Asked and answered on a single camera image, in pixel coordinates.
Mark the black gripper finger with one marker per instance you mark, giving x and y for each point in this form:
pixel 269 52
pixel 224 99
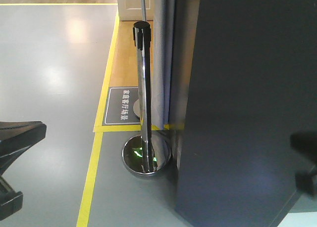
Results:
pixel 16 138
pixel 305 143
pixel 306 183
pixel 11 201

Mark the white fridge door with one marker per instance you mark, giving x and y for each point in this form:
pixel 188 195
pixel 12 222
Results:
pixel 253 85

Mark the grey curtain beside fridge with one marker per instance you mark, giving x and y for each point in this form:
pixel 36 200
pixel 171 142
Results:
pixel 163 30

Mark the dark floor sign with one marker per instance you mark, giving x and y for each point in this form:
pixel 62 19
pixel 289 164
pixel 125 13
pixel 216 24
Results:
pixel 119 106

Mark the white panel door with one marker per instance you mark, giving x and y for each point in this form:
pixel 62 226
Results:
pixel 131 10

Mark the black stanchion post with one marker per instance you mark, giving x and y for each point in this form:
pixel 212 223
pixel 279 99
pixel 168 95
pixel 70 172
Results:
pixel 145 154

